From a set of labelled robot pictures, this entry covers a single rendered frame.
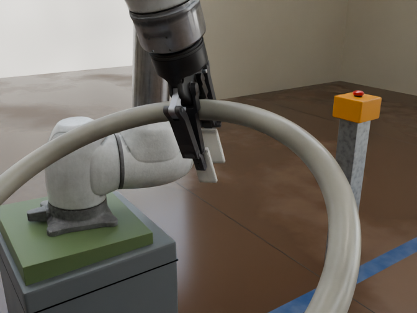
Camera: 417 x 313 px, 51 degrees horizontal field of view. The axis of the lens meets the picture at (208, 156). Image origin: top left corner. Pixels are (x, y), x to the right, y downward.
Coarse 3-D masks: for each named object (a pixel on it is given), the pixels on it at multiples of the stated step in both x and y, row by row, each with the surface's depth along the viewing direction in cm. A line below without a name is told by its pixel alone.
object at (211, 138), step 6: (204, 132) 70; (210, 132) 70; (216, 132) 70; (204, 138) 71; (210, 138) 71; (216, 138) 71; (204, 144) 72; (210, 144) 72; (216, 144) 71; (210, 150) 73; (216, 150) 72; (222, 150) 73; (216, 156) 73; (222, 156) 73; (216, 162) 74; (222, 162) 74
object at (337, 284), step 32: (96, 128) 66; (128, 128) 67; (256, 128) 59; (288, 128) 54; (32, 160) 62; (320, 160) 49; (0, 192) 59; (352, 224) 41; (352, 256) 39; (320, 288) 37; (352, 288) 37
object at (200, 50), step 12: (192, 48) 56; (204, 48) 58; (156, 60) 57; (168, 60) 56; (180, 60) 56; (192, 60) 57; (204, 60) 58; (156, 72) 59; (168, 72) 57; (180, 72) 57; (192, 72) 58; (168, 84) 59; (180, 84) 58; (180, 96) 59
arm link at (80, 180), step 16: (64, 128) 109; (96, 144) 110; (112, 144) 114; (64, 160) 108; (80, 160) 109; (96, 160) 111; (112, 160) 113; (48, 176) 112; (64, 176) 110; (80, 176) 110; (96, 176) 112; (112, 176) 114; (48, 192) 114; (64, 192) 111; (80, 192) 112; (96, 192) 114; (64, 208) 113; (80, 208) 114
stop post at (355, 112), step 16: (336, 96) 159; (352, 96) 158; (368, 96) 158; (336, 112) 160; (352, 112) 155; (368, 112) 155; (352, 128) 158; (368, 128) 161; (352, 144) 160; (336, 160) 167; (352, 160) 162; (352, 176) 164; (352, 192) 167
